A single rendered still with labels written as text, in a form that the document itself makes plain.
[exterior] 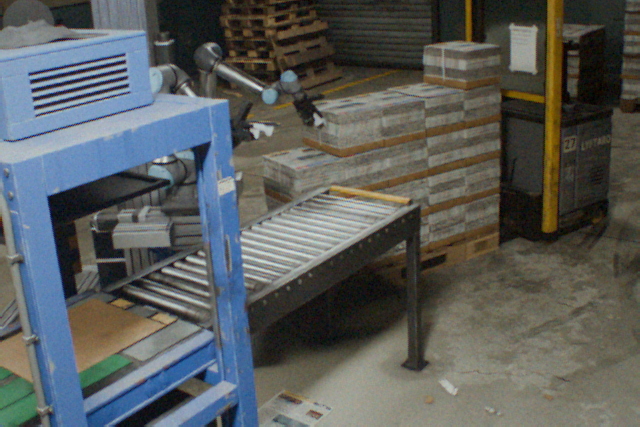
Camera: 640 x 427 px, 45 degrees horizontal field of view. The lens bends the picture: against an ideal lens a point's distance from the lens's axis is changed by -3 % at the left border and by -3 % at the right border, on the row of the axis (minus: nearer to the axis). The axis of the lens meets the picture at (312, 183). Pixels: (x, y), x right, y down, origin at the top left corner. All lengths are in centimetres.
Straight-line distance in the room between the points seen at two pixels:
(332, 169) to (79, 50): 233
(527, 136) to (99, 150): 382
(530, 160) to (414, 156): 111
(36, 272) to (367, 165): 273
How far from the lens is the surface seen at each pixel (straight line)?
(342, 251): 306
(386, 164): 437
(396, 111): 434
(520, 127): 535
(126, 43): 214
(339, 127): 415
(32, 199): 179
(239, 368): 240
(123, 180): 239
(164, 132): 201
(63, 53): 202
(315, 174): 409
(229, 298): 229
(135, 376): 236
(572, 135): 520
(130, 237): 366
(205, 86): 420
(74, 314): 278
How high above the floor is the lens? 196
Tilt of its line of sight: 17 degrees down
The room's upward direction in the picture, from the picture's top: 4 degrees counter-clockwise
